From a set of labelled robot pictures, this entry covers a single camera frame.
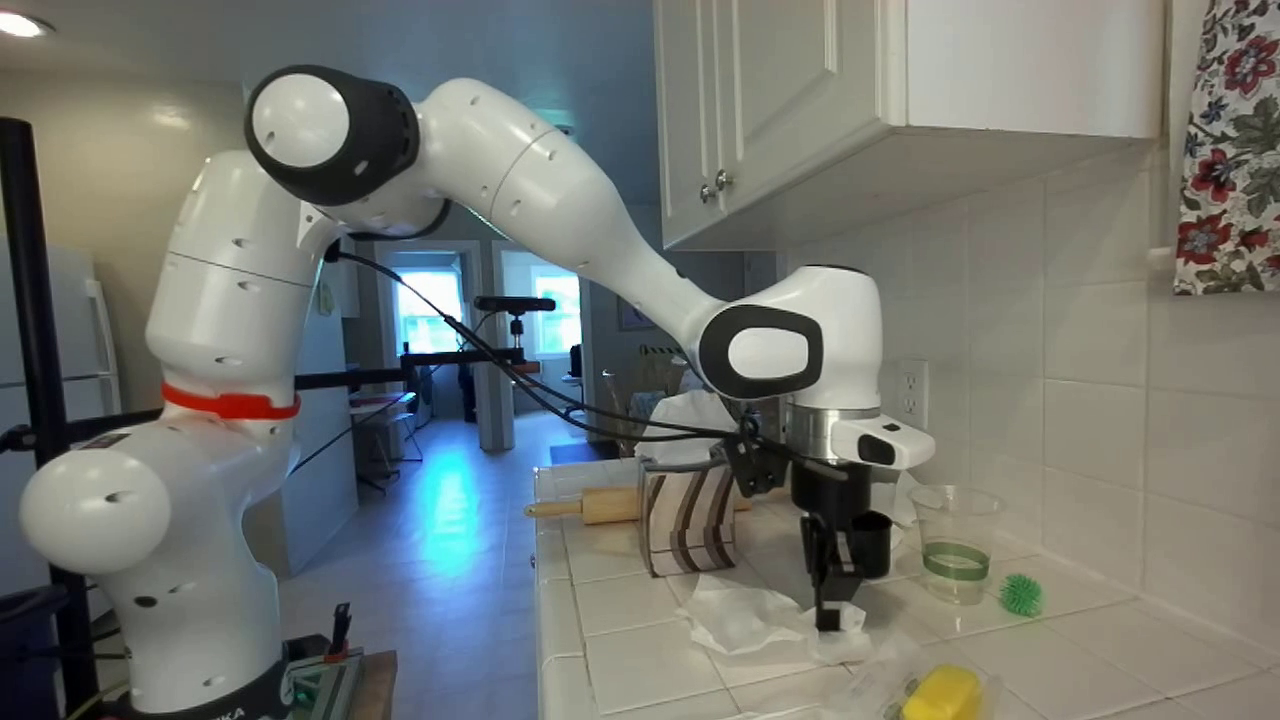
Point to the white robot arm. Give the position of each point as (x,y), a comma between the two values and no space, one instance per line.
(155,513)

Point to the white wall outlet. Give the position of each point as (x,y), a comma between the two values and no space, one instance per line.
(915,394)

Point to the clear glass with green band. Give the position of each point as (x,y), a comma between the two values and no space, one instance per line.
(954,540)

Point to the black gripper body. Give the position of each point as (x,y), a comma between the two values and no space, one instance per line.
(828,499)

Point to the wooden rolling pin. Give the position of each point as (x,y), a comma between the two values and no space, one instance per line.
(595,505)

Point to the small green object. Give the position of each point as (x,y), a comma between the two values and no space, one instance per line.
(1020,596)

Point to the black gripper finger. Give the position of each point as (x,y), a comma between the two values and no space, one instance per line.
(822,567)
(846,567)

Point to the black measuring cup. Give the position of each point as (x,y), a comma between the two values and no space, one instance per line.
(868,544)

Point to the yellow sponge in plastic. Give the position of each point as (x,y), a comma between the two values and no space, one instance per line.
(946,695)

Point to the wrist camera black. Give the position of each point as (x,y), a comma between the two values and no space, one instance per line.
(756,458)

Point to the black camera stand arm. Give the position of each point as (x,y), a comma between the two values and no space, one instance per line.
(27,438)

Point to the white upper cabinet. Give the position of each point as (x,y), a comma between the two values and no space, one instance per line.
(797,117)

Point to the floral curtain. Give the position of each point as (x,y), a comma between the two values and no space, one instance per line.
(1231,161)

